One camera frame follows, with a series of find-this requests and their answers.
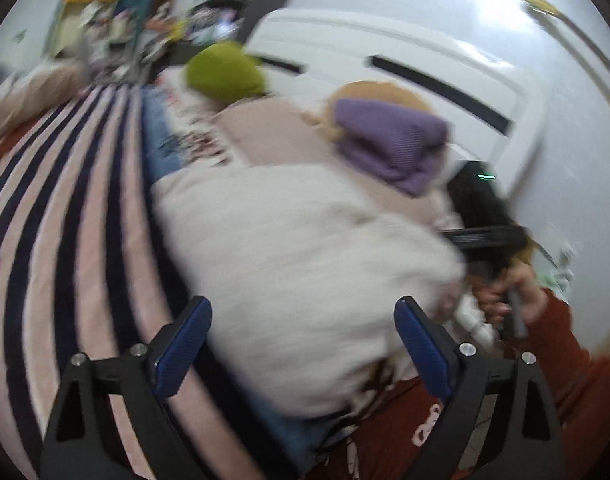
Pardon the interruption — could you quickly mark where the green plush pillow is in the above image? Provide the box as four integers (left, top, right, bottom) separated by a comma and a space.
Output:
185, 42, 268, 101

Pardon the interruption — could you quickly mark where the white bed headboard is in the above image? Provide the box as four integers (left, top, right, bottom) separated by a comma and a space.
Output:
245, 9, 548, 211

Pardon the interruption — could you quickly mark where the person's right forearm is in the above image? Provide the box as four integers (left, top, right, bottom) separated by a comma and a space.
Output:
502, 287, 610, 461

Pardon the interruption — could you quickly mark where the brown plush toy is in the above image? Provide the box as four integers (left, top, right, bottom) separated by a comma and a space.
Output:
305, 80, 436, 146

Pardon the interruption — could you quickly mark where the yellow wooden shelf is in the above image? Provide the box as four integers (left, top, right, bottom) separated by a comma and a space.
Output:
47, 0, 123, 61

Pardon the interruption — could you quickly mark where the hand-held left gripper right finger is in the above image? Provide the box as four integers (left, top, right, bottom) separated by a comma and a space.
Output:
393, 296, 567, 480

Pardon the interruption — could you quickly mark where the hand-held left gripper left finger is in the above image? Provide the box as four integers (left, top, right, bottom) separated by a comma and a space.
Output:
39, 296, 213, 480

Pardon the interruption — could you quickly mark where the striped printed blanket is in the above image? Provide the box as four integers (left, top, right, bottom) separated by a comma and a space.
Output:
0, 82, 336, 480

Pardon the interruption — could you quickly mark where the yellow wall hook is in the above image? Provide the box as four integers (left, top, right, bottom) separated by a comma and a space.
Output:
518, 0, 561, 18

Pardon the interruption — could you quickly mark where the person's right hand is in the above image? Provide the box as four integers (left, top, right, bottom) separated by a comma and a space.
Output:
472, 259, 550, 332

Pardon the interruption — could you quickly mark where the beige pillow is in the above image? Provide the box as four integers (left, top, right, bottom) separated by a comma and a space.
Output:
212, 97, 351, 168

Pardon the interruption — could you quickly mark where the grey pink duvet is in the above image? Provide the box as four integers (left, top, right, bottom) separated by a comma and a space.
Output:
0, 62, 93, 148

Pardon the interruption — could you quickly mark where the person's red printed clothing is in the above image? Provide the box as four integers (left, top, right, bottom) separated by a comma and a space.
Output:
305, 375, 491, 480

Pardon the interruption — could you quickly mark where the white knit cardigan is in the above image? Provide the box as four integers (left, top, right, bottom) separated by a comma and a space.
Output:
150, 162, 466, 418

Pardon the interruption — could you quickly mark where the purple knit sweater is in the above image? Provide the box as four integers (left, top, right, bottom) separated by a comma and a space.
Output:
332, 98, 451, 198

